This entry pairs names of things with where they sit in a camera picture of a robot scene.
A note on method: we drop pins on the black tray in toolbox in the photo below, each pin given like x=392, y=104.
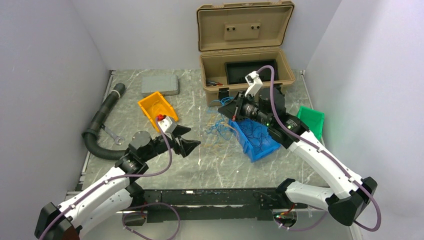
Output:
x=236, y=71

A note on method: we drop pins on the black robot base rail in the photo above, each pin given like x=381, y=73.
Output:
x=159, y=205

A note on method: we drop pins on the green plastic bin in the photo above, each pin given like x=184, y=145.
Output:
x=313, y=119

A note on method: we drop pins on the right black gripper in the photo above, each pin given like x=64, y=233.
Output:
x=231, y=109

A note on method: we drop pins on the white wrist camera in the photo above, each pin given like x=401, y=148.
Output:
x=166, y=123
x=254, y=84

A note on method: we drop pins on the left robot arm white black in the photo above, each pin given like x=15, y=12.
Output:
x=116, y=190

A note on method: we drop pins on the silver wrench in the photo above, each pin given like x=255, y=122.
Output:
x=118, y=140

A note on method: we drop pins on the blue plastic bin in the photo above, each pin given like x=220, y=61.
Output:
x=253, y=138

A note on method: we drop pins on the orange plastic bin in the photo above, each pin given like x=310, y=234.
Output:
x=155, y=104

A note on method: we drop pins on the tan open toolbox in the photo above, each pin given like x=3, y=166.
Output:
x=238, y=32

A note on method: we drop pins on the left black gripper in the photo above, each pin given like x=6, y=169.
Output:
x=186, y=146

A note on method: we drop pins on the screwdrivers in toolbox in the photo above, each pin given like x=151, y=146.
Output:
x=212, y=83

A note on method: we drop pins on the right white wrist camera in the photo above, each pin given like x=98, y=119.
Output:
x=254, y=84

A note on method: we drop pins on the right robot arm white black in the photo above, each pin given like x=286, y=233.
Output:
x=347, y=193

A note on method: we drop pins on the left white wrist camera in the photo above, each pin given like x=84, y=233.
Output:
x=166, y=123

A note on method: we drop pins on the grey plastic case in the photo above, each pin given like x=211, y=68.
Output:
x=166, y=84

